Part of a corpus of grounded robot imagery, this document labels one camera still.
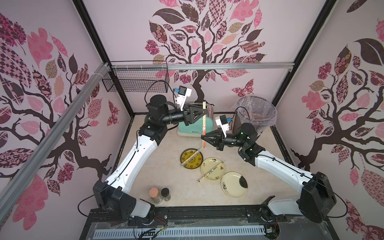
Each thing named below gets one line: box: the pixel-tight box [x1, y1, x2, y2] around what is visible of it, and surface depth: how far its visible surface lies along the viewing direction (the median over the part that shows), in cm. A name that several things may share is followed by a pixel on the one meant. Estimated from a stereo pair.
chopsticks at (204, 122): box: [202, 101, 207, 147], surface depth 63 cm
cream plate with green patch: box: [221, 171, 248, 199], surface depth 85 cm
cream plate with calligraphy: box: [200, 157, 226, 181], surface depth 91 cm
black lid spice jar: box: [161, 187, 170, 197], surface depth 74 cm
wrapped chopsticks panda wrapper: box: [198, 161, 224, 183], surface depth 89 cm
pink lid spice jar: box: [148, 187, 161, 204], surface depth 73 cm
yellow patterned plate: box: [180, 148, 204, 170], surface depth 95 cm
